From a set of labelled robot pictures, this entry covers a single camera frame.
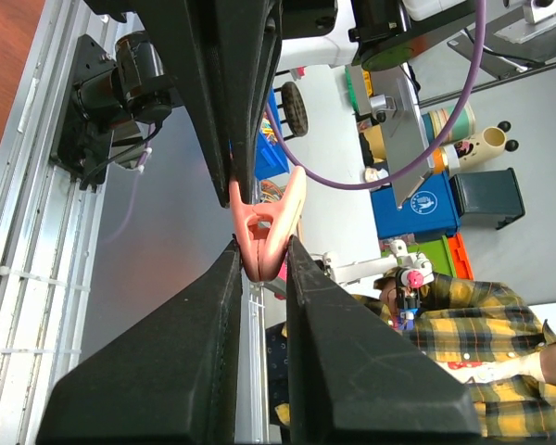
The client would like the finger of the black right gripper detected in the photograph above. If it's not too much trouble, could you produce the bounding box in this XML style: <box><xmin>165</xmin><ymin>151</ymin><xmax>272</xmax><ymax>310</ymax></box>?
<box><xmin>136</xmin><ymin>1</ymin><xmax>229</xmax><ymax>208</ymax></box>
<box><xmin>215</xmin><ymin>0</ymin><xmax>282</xmax><ymax>203</ymax></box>

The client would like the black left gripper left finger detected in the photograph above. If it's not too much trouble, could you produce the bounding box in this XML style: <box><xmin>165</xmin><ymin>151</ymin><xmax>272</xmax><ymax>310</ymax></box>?
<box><xmin>36</xmin><ymin>241</ymin><xmax>242</xmax><ymax>444</ymax></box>

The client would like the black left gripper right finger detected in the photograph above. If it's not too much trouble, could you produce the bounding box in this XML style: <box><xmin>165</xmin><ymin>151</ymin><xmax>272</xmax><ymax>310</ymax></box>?
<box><xmin>287</xmin><ymin>237</ymin><xmax>481</xmax><ymax>444</ymax></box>

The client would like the pink clothespin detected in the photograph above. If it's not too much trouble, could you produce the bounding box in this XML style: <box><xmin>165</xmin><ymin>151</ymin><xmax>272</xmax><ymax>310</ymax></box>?
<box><xmin>229</xmin><ymin>166</ymin><xmax>307</xmax><ymax>282</ymax></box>

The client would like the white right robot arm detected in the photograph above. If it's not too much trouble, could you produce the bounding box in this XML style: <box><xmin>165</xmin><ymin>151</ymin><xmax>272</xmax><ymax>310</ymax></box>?
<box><xmin>89</xmin><ymin>1</ymin><xmax>486</xmax><ymax>207</ymax></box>

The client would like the person in yellow plaid shirt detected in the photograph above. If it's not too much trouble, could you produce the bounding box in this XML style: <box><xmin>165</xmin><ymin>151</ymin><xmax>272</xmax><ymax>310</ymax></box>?
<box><xmin>263</xmin><ymin>271</ymin><xmax>556</xmax><ymax>441</ymax></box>

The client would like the blue recycling bin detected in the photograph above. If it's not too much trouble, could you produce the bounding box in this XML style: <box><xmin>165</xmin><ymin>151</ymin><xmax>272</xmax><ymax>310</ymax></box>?
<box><xmin>371</xmin><ymin>173</ymin><xmax>461</xmax><ymax>242</ymax></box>

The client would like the dark green trash bin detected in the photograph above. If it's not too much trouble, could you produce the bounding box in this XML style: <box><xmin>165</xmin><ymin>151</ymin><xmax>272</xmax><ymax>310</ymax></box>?
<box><xmin>449</xmin><ymin>168</ymin><xmax>525</xmax><ymax>230</ymax></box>

